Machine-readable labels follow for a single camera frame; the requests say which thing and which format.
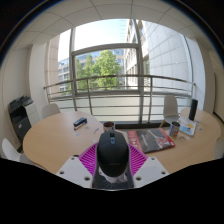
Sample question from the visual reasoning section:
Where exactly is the printed tin can with plant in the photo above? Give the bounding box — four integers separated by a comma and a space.
169, 121, 181, 138

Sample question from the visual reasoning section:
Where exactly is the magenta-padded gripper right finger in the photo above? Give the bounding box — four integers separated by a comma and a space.
127, 143, 170, 190

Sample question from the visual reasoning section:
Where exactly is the red and grey magazine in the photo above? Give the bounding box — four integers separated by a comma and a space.
127, 127, 176, 154

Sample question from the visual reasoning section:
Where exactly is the black cylindrical speaker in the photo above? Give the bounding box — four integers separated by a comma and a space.
188, 98, 199, 122

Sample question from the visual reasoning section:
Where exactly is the black office printer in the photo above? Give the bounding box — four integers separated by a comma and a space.
8, 95, 41, 141

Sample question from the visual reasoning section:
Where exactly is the black printed mouse pad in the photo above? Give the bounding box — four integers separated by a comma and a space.
91, 160, 135, 191

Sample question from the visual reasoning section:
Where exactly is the metal balcony railing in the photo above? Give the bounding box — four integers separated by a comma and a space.
43, 74, 196, 125

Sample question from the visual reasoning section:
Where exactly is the printed mug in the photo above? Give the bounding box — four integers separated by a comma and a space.
102, 121, 116, 133

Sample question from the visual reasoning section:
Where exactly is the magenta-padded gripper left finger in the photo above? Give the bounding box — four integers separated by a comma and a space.
55, 142, 100, 190

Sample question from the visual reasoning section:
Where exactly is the small black box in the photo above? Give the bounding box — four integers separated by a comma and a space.
72, 116, 89, 131

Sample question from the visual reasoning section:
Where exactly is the black computer mouse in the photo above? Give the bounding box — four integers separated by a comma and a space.
96, 130, 130, 178

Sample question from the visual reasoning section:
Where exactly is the white chair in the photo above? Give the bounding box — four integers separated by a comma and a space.
0, 137, 35, 165
159, 94, 181, 128
41, 103, 62, 120

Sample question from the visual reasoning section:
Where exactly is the open illustrated book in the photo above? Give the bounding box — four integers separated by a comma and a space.
178, 115, 199, 137

